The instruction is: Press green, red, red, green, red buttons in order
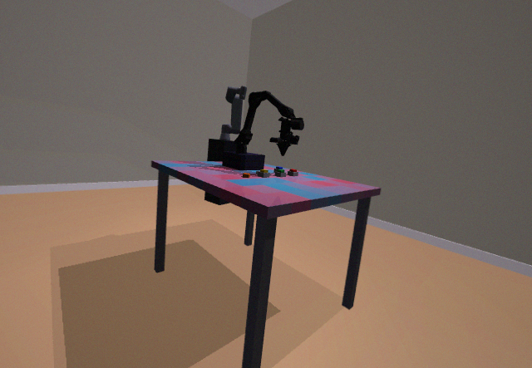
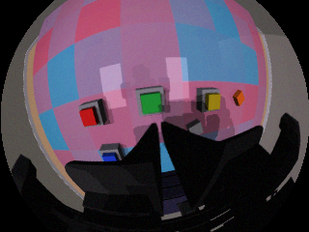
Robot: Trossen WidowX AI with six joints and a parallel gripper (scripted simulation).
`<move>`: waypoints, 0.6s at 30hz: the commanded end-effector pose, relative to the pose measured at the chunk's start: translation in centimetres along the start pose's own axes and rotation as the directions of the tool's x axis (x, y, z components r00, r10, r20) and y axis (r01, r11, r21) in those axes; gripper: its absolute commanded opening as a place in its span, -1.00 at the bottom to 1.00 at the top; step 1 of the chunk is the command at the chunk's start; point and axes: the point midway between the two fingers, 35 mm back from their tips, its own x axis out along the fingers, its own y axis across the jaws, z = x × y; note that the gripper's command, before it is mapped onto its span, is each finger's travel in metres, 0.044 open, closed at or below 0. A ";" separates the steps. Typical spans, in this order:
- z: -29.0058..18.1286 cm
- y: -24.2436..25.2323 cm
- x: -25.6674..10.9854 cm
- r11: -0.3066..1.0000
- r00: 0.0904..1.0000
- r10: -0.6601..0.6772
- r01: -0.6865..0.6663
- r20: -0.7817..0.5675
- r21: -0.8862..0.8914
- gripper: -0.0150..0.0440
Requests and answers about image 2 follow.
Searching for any blue button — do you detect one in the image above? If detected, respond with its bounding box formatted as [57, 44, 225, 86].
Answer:
[99, 143, 125, 161]

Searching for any green button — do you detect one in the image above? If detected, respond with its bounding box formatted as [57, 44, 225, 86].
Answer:
[135, 85, 165, 116]

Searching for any red button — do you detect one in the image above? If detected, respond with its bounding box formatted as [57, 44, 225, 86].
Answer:
[78, 98, 107, 128]

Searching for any small orange block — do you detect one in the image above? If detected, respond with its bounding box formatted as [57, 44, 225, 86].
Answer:
[233, 90, 244, 106]

